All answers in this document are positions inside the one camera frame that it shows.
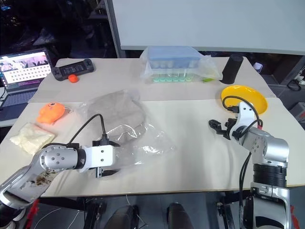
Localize black handheld controller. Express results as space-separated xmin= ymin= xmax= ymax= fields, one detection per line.
xmin=51 ymin=58 xmax=97 ymax=82

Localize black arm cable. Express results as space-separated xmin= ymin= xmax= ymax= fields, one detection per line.
xmin=66 ymin=114 xmax=112 ymax=150
xmin=222 ymin=95 xmax=264 ymax=131

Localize red strap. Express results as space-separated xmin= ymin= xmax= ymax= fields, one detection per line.
xmin=25 ymin=198 xmax=40 ymax=229

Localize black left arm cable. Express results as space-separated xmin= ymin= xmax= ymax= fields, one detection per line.
xmin=66 ymin=114 xmax=112 ymax=150

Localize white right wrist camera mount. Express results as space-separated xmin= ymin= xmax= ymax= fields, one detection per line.
xmin=229 ymin=101 xmax=260 ymax=144

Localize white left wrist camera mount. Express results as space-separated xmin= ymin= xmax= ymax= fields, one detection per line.
xmin=78 ymin=145 xmax=115 ymax=174

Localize orange fish plush toy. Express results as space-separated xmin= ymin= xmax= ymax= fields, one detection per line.
xmin=36 ymin=102 xmax=73 ymax=125

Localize dark rounded shape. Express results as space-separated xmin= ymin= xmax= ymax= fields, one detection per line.
xmin=166 ymin=202 xmax=195 ymax=229
xmin=104 ymin=204 xmax=142 ymax=229

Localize black table frame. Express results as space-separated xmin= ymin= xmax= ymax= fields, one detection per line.
xmin=77 ymin=192 xmax=240 ymax=229

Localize open laptop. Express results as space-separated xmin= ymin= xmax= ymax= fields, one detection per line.
xmin=0 ymin=48 xmax=54 ymax=111

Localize black floor cables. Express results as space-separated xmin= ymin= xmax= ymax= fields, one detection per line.
xmin=286 ymin=73 xmax=305 ymax=92

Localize cream table cloth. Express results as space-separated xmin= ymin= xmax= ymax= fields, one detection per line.
xmin=0 ymin=97 xmax=305 ymax=198
xmin=28 ymin=56 xmax=277 ymax=104

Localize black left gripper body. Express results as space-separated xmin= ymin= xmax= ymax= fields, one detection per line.
xmin=91 ymin=140 xmax=120 ymax=178

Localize blue lidded cup box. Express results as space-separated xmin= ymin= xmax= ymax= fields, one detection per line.
xmin=147 ymin=46 xmax=202 ymax=84

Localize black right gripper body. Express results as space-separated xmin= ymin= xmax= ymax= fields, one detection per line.
xmin=222 ymin=117 xmax=239 ymax=141

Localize black cylinder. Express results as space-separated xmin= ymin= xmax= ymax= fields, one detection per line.
xmin=220 ymin=53 xmax=244 ymax=85

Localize plastic box of cups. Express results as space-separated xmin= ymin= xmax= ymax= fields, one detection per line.
xmin=139 ymin=45 xmax=216 ymax=84

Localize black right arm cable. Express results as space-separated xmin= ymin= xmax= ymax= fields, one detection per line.
xmin=222 ymin=95 xmax=264 ymax=131

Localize white granules packet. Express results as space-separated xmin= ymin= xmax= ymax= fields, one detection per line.
xmin=9 ymin=122 xmax=58 ymax=156

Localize large white board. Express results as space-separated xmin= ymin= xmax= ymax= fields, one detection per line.
xmin=111 ymin=0 xmax=305 ymax=57

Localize small clear bag yellow contents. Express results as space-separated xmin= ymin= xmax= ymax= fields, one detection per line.
xmin=198 ymin=55 xmax=223 ymax=82

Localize large clear plastic bag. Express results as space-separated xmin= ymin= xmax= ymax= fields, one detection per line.
xmin=75 ymin=89 xmax=177 ymax=168

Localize yellow plastic plate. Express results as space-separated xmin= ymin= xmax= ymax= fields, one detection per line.
xmin=220 ymin=84 xmax=269 ymax=115

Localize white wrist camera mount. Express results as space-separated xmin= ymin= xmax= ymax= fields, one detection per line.
xmin=229 ymin=101 xmax=260 ymax=144
xmin=78 ymin=145 xmax=115 ymax=174

